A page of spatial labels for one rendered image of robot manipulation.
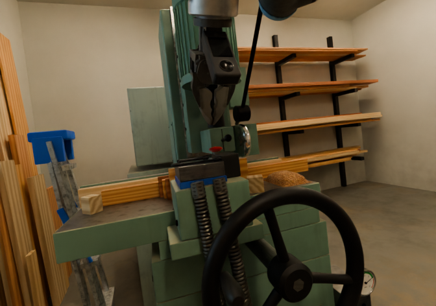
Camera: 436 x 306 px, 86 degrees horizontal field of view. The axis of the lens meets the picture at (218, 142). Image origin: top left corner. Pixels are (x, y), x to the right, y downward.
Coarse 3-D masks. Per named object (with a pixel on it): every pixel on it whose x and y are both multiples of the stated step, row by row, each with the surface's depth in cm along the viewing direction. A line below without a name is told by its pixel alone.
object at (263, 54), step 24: (240, 48) 272; (264, 48) 282; (288, 48) 293; (312, 48) 304; (336, 48) 316; (360, 48) 330; (264, 96) 315; (288, 96) 324; (336, 96) 371; (288, 120) 298; (312, 120) 310; (336, 120) 310; (360, 120) 332; (288, 144) 345
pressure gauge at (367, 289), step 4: (364, 272) 56; (368, 272) 56; (372, 272) 57; (364, 276) 56; (368, 276) 56; (372, 276) 57; (364, 280) 56; (368, 280) 56; (372, 280) 57; (364, 284) 56; (368, 284) 56; (372, 284) 57; (364, 288) 56; (368, 288) 56; (372, 288) 57; (364, 292) 56; (368, 292) 56; (360, 296) 58
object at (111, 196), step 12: (252, 168) 72; (264, 168) 73; (276, 168) 74; (288, 168) 75; (300, 168) 76; (108, 192) 61; (120, 192) 62; (132, 192) 63; (144, 192) 64; (156, 192) 64; (108, 204) 61
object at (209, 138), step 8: (216, 128) 65; (224, 128) 65; (232, 128) 66; (200, 136) 77; (208, 136) 66; (216, 136) 65; (232, 136) 66; (208, 144) 67; (216, 144) 65; (224, 144) 65; (232, 144) 66; (208, 152) 69
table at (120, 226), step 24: (96, 216) 53; (120, 216) 51; (144, 216) 49; (168, 216) 50; (264, 216) 56; (72, 240) 45; (96, 240) 46; (120, 240) 48; (144, 240) 49; (192, 240) 42; (240, 240) 44
